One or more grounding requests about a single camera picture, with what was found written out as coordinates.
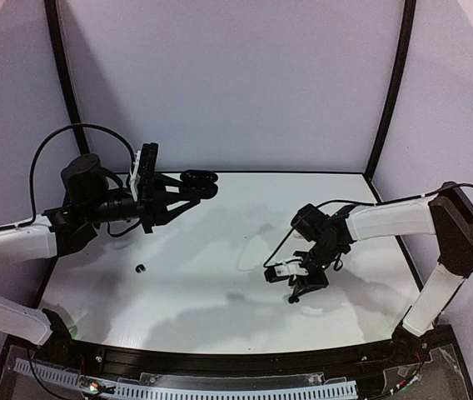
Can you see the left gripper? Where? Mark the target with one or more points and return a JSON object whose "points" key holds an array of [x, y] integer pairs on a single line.
{"points": [[149, 193]]}

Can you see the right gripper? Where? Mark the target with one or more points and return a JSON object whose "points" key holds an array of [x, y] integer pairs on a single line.
{"points": [[311, 282]]}

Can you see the black earbud charging case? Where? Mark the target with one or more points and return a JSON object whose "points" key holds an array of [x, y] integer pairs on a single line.
{"points": [[200, 183]]}

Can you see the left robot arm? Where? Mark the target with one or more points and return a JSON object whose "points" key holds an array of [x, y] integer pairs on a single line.
{"points": [[95, 195]]}

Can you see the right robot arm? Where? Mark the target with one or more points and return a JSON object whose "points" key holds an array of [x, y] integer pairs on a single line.
{"points": [[446, 214]]}

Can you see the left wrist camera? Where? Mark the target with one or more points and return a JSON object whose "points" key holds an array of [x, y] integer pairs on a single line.
{"points": [[145, 161]]}

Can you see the black front frame rail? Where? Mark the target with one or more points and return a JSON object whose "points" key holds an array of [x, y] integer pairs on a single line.
{"points": [[130, 363]]}

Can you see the white slotted cable duct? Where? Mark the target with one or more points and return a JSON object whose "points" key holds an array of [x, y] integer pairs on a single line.
{"points": [[157, 386]]}

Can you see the left black frame post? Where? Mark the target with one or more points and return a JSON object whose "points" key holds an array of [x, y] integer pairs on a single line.
{"points": [[54, 27]]}

